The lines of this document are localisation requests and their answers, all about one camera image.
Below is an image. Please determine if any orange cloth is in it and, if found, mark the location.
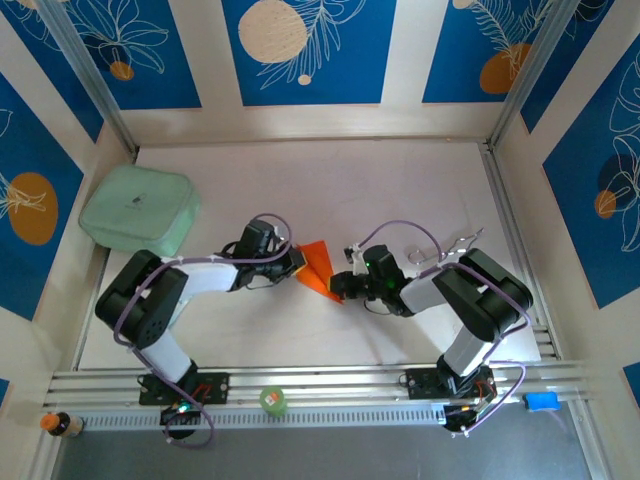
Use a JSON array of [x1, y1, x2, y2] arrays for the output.
[[295, 239, 347, 305]]

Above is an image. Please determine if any green can with orange label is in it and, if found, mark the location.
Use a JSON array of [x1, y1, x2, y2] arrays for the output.
[[258, 385, 289, 417]]

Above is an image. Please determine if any black controller board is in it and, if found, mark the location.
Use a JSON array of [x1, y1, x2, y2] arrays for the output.
[[441, 403, 482, 434], [158, 403, 202, 432]]

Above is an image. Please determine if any mint green zip pouch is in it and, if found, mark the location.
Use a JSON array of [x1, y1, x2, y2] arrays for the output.
[[78, 165, 204, 259]]

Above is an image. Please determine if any blue box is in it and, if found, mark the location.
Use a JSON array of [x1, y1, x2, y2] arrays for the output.
[[522, 392, 560, 414]]

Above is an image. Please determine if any bottle with orange cap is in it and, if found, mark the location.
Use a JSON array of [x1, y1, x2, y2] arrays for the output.
[[39, 410, 84, 439]]

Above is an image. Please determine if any aluminium mounting rail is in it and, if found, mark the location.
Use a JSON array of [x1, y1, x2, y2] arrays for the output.
[[43, 366, 592, 409]]

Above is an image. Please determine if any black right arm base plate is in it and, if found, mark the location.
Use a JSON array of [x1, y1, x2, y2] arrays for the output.
[[406, 368, 497, 402]]

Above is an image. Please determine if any silver metal wire clip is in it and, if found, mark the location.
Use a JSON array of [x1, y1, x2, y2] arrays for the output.
[[407, 227, 486, 266]]

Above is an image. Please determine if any slotted grey cable duct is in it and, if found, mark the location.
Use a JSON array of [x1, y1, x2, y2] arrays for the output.
[[74, 405, 451, 432]]

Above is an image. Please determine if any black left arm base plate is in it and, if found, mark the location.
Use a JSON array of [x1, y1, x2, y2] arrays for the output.
[[137, 372, 231, 407]]

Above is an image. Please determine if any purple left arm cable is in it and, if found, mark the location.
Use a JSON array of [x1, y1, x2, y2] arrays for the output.
[[113, 213, 294, 450]]

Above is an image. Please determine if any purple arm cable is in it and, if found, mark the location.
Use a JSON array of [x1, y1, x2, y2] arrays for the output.
[[113, 213, 294, 450], [357, 219, 532, 437]]

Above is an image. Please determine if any aluminium side rail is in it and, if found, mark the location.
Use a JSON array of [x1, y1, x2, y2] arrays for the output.
[[481, 142, 559, 359]]

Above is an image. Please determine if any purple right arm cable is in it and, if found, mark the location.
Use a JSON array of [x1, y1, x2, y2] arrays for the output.
[[357, 219, 532, 437]]

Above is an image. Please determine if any aluminium frame post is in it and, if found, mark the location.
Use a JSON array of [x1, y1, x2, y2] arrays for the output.
[[37, 0, 139, 157], [486, 0, 587, 152]]

